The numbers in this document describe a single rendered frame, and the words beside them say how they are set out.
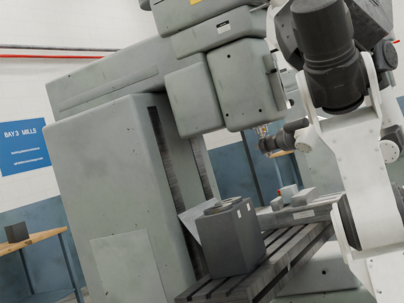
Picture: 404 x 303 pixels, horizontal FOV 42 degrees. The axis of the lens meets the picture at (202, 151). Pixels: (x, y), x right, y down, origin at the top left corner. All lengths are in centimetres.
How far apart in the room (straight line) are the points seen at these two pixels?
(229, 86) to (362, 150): 76
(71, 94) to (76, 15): 598
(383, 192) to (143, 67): 114
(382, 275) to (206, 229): 52
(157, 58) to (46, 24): 574
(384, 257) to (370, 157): 24
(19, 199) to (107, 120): 454
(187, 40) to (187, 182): 58
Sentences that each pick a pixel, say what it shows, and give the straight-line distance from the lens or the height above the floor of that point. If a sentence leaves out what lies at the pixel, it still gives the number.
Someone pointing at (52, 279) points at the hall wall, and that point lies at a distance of 670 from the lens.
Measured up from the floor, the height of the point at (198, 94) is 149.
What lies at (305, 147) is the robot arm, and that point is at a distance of 180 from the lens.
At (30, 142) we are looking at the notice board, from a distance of 684.
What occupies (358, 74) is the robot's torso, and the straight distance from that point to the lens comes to 126.
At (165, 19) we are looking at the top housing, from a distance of 203.
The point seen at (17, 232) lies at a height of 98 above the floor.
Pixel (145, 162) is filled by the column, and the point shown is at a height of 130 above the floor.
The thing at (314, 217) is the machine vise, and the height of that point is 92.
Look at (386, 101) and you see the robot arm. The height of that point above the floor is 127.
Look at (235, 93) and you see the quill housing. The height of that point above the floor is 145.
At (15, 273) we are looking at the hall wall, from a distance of 637.
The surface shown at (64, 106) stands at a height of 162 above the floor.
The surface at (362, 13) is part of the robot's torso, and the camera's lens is 141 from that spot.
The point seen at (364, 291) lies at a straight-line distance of 186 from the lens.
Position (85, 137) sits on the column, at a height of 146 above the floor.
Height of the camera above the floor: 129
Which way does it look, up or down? 1 degrees down
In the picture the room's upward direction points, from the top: 16 degrees counter-clockwise
